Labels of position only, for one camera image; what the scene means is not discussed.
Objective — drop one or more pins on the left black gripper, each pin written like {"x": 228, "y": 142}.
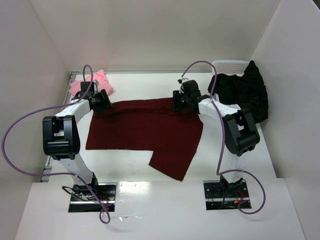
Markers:
{"x": 103, "y": 102}

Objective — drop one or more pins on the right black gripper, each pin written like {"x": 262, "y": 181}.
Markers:
{"x": 178, "y": 102}

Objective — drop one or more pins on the dark red t shirt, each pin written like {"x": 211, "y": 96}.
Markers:
{"x": 149, "y": 125}

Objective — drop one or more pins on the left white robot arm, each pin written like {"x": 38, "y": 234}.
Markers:
{"x": 61, "y": 140}

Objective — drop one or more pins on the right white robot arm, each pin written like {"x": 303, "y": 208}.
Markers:
{"x": 239, "y": 131}

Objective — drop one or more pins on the pink folded t shirt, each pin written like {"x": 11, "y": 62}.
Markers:
{"x": 99, "y": 77}

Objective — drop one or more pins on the white plastic basket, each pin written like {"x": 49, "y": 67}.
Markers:
{"x": 226, "y": 80}

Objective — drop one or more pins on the black t shirt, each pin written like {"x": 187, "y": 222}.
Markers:
{"x": 253, "y": 95}

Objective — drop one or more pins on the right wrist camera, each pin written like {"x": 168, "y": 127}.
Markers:
{"x": 181, "y": 80}

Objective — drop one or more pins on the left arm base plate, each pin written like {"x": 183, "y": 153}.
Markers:
{"x": 82, "y": 201}

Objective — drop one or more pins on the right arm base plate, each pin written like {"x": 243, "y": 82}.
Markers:
{"x": 217, "y": 199}

